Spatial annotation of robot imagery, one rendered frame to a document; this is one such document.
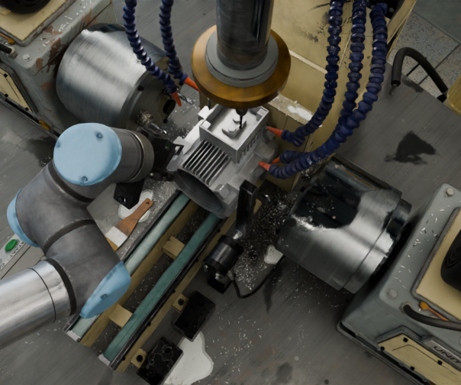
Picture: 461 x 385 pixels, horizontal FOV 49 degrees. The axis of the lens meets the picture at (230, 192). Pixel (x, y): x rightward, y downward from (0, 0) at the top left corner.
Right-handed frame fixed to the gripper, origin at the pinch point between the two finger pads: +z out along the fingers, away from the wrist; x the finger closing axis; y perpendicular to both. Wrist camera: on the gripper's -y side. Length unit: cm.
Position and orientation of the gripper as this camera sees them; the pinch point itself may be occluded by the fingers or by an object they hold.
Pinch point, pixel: (169, 168)
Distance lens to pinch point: 109.9
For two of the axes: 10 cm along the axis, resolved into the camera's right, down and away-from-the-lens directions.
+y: 5.0, -8.5, -1.7
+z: 2.6, -0.4, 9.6
